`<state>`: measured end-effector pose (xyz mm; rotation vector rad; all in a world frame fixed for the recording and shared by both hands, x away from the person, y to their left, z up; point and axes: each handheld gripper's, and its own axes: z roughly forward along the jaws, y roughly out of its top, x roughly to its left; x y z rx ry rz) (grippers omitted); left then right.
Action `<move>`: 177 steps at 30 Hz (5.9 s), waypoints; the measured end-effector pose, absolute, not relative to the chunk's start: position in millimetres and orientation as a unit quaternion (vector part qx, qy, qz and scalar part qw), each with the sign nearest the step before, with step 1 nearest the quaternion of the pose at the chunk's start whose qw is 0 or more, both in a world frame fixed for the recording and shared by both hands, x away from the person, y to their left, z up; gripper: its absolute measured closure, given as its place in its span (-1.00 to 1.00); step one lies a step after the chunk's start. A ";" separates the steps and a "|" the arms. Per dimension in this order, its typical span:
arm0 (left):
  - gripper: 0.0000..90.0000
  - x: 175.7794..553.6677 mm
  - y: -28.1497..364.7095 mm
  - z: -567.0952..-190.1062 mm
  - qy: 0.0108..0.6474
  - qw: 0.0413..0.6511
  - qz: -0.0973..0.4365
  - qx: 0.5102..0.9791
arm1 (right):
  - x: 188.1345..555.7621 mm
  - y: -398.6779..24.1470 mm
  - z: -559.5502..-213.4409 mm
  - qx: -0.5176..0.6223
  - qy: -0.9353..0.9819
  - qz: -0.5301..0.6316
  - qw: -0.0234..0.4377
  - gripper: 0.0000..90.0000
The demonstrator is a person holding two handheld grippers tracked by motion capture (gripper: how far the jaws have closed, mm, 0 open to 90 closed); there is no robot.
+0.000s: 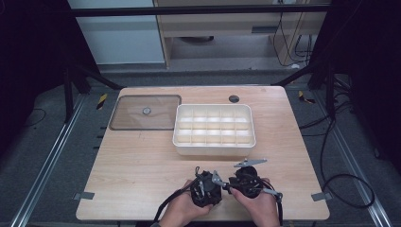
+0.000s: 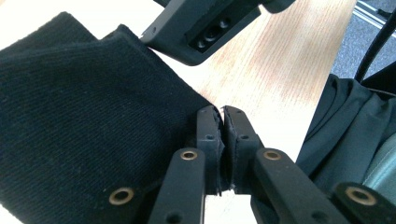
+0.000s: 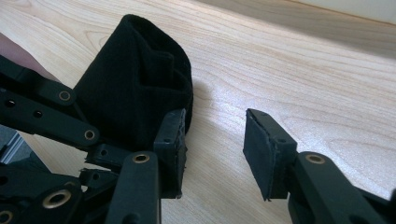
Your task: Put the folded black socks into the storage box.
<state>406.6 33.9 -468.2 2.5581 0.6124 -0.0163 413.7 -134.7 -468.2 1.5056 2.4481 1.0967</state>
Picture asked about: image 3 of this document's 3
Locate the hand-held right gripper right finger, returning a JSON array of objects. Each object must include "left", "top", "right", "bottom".
[{"left": 242, "top": 107, "right": 298, "bottom": 202}]

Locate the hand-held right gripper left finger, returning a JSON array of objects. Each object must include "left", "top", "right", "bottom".
[{"left": 153, "top": 107, "right": 189, "bottom": 200}]

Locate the black sock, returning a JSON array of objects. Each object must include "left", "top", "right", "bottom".
[{"left": 73, "top": 13, "right": 194, "bottom": 153}]

